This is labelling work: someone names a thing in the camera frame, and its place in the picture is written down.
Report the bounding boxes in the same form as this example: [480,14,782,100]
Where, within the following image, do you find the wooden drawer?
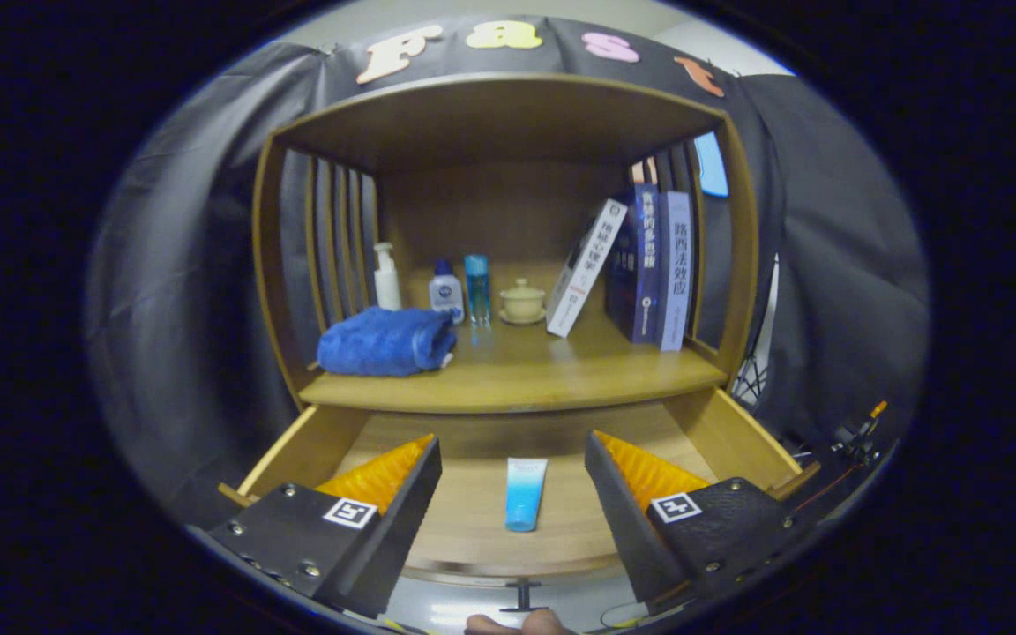
[217,388,822,587]

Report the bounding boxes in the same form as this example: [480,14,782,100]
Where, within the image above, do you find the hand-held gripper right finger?
[585,430,809,616]

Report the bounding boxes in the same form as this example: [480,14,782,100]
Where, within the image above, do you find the white book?
[546,198,629,339]

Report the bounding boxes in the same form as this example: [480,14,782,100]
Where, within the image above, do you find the blue and white tube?
[505,457,549,534]

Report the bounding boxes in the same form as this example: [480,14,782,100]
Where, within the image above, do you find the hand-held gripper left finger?
[186,435,443,620]

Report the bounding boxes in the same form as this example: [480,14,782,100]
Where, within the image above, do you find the black drawer knob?
[499,579,542,614]

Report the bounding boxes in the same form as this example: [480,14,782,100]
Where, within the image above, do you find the blue folded towel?
[317,306,458,378]

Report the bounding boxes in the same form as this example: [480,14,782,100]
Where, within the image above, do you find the clear blue bottle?
[464,254,492,327]

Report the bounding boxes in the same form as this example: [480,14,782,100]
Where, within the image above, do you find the black tripod stand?
[731,256,781,408]

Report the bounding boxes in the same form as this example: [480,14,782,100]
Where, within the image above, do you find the dark blue book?
[605,183,661,345]

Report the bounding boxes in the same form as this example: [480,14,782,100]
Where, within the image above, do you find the white bottle with blue cap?
[428,258,466,325]

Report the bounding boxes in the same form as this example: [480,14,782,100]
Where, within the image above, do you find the black backdrop cloth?
[85,13,930,530]

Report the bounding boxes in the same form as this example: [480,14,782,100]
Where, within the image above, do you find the white pump bottle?
[372,242,403,311]

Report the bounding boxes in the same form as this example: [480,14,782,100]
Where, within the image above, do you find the pale lavender book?
[656,190,694,353]

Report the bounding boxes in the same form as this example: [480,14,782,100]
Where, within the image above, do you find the black device with orange tip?
[830,400,890,468]

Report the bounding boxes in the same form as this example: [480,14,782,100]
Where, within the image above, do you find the beige lidded teacup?
[498,278,548,326]

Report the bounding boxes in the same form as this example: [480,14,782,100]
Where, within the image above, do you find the wooden countertop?
[298,256,729,415]

